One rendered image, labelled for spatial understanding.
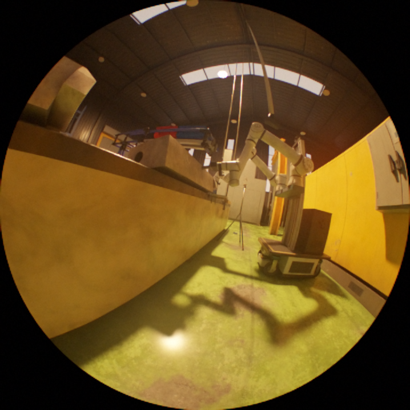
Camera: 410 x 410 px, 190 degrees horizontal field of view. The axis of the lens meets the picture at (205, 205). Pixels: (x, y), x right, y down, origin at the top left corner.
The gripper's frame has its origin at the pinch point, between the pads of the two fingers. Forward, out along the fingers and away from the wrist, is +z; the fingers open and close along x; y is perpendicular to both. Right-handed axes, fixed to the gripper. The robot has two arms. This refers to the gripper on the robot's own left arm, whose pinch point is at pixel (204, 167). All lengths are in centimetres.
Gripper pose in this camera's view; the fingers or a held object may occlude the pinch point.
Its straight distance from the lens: 116.2
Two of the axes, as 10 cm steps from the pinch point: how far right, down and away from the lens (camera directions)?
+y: 0.3, -10.0, 0.4
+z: -9.5, -0.2, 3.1
